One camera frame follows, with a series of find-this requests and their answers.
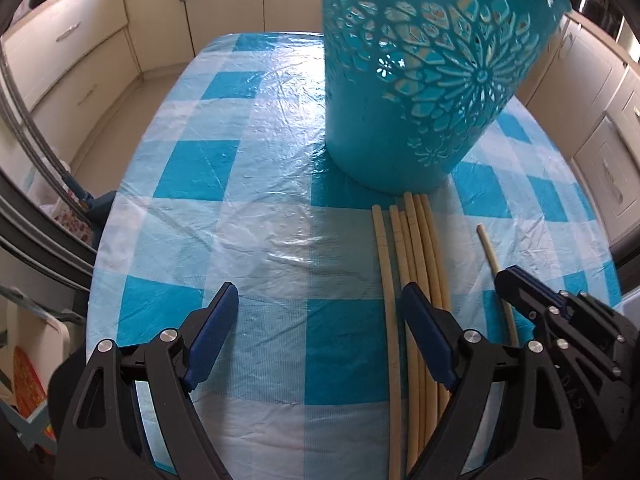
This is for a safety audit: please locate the teal perforated plastic basket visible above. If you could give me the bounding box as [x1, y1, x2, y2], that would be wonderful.
[320, 0, 571, 195]

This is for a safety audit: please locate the blue metal stand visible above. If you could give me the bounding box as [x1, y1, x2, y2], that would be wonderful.
[0, 400, 56, 461]

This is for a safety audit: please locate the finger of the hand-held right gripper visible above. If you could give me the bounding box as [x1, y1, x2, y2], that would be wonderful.
[506, 266, 640, 347]
[495, 271, 627, 402]

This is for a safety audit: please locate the bundle of bamboo chopsticks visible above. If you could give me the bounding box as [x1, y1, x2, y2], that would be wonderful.
[371, 191, 453, 480]

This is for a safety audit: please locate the red floral printed item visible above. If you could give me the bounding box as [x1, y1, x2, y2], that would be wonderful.
[40, 160, 96, 251]

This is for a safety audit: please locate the cream kitchen cabinet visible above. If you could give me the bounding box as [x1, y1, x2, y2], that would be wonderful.
[117, 0, 326, 78]

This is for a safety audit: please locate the long bamboo chopstick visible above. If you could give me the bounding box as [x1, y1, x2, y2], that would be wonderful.
[476, 224, 521, 348]

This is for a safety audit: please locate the white board with orange print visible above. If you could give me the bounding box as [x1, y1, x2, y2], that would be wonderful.
[0, 285, 71, 441]

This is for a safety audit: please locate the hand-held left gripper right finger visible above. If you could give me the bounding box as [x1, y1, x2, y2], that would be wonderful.
[400, 281, 583, 480]

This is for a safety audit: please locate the blue checkered plastic tablecloth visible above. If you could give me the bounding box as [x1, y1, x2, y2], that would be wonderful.
[85, 32, 623, 480]

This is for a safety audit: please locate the cream drawer cabinet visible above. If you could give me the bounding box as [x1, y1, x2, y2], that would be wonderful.
[0, 0, 146, 161]

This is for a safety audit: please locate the cream counter cabinet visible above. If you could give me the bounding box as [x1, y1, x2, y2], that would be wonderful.
[520, 10, 640, 261]

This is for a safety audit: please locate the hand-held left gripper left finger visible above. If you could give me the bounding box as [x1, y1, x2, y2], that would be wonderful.
[57, 282, 241, 480]

